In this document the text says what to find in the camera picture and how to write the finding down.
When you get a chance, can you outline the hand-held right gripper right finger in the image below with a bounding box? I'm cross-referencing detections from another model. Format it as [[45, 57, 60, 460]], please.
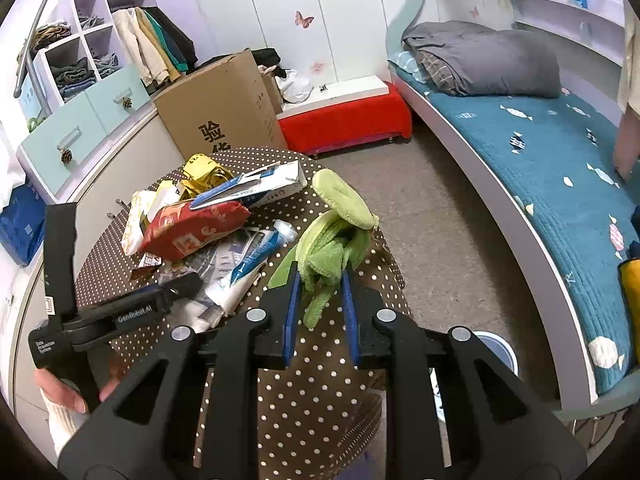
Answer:
[[341, 270, 588, 480]]

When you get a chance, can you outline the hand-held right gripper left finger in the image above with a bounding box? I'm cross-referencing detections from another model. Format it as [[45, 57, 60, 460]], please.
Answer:
[[57, 260, 303, 480]]

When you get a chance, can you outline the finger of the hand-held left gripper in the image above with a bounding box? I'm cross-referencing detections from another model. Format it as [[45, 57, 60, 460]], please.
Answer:
[[100, 272, 203, 335]]

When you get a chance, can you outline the green microfiber cloth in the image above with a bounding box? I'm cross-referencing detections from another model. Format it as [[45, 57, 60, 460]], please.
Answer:
[[267, 169, 381, 331]]

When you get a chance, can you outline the white plastic wrapper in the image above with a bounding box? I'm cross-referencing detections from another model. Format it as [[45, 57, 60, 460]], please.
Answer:
[[131, 227, 281, 333]]

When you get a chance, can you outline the red snack bag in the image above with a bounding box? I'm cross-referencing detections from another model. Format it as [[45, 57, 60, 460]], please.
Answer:
[[139, 199, 252, 261]]

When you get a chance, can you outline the light blue plastic bucket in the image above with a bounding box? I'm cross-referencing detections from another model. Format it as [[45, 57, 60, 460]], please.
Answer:
[[431, 329, 519, 423]]

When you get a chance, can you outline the person's left forearm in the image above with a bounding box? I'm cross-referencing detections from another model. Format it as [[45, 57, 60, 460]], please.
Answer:
[[39, 391, 91, 458]]

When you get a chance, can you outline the person's left hand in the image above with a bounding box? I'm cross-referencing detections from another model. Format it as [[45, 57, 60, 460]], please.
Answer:
[[34, 367, 125, 415]]

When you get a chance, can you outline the blue bag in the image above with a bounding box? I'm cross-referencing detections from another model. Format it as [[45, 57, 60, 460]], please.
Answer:
[[0, 185, 47, 267]]

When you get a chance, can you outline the blue white toothpaste tube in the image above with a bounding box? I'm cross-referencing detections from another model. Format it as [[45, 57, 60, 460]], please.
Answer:
[[220, 220, 298, 291]]

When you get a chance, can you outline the white yellow snack packet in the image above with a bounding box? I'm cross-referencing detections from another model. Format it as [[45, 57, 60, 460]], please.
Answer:
[[121, 187, 176, 256]]

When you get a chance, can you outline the brown polka dot tablecloth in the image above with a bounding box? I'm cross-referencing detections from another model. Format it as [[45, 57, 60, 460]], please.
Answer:
[[75, 147, 416, 480]]

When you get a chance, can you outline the white shopping bag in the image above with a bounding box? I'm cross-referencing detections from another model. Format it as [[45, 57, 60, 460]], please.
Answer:
[[0, 125, 26, 211]]

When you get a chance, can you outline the lilac staircase cabinet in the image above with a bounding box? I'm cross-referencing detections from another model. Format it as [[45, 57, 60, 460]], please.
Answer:
[[0, 0, 201, 206]]

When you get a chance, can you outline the white blue toothpaste box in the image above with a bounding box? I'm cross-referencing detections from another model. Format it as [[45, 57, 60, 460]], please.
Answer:
[[190, 160, 307, 211]]

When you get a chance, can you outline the gold foil wrapper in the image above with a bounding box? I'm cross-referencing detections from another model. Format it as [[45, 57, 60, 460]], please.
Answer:
[[177, 155, 236, 198]]

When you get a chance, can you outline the folded jeans stack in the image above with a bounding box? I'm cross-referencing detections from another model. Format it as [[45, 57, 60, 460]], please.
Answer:
[[52, 55, 121, 100]]

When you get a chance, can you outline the red bench with white top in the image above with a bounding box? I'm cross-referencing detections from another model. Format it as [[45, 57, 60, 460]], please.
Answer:
[[276, 75, 413, 157]]

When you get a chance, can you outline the large cardboard box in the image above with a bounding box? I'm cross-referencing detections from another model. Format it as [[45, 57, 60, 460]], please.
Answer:
[[153, 49, 290, 161]]

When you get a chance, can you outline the small cardboard box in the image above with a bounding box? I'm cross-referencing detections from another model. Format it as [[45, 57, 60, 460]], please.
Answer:
[[260, 71, 286, 116]]

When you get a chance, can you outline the white cloth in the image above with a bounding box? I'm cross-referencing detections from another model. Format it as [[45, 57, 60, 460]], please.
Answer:
[[275, 67, 315, 105]]

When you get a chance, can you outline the olive clothes pile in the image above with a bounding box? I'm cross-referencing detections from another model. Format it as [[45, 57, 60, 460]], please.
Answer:
[[30, 22, 71, 53]]

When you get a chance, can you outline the grey metal handrail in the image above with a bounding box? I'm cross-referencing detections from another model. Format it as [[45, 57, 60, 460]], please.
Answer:
[[14, 0, 76, 98]]

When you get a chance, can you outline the cream hanging jacket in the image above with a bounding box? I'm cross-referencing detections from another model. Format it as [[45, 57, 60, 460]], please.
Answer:
[[111, 7, 181, 86]]

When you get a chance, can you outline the green hanging garment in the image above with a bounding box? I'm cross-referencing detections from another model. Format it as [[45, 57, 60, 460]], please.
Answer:
[[145, 10, 177, 67]]

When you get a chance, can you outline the black hanging jacket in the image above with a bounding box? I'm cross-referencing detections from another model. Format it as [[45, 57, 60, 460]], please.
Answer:
[[150, 7, 198, 71]]

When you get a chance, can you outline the black cloth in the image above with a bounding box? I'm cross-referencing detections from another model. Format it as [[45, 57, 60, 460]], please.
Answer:
[[248, 47, 282, 68]]

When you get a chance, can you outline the light blue checked pillow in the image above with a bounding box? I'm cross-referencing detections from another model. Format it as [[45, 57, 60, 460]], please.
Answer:
[[389, 51, 426, 83]]

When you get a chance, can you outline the teal quilted bedsheet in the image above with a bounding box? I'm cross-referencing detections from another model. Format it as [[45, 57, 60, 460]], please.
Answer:
[[390, 52, 640, 396]]

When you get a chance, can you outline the dark plaid pillow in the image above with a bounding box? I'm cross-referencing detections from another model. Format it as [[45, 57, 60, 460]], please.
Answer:
[[417, 50, 461, 93]]

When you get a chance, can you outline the yellow jacket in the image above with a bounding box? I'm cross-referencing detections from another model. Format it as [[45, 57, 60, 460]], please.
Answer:
[[619, 258, 640, 321]]

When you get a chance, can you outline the navy cloth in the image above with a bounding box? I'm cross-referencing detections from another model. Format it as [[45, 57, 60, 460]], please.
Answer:
[[627, 205, 640, 261]]

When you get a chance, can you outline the gray duvet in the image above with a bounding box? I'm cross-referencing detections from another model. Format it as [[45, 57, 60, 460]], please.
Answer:
[[402, 21, 562, 98]]

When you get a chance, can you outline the pink garment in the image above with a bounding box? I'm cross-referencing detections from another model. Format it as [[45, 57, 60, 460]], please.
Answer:
[[614, 110, 640, 186]]

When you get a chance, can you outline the cream sweater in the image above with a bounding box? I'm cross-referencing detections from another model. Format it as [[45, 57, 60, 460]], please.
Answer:
[[617, 0, 640, 121]]

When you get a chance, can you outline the light teal bunk bed frame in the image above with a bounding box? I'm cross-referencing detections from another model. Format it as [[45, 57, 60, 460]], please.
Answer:
[[384, 0, 640, 426]]

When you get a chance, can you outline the white wall shelf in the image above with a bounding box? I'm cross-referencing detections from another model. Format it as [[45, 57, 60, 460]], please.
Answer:
[[510, 0, 631, 68]]

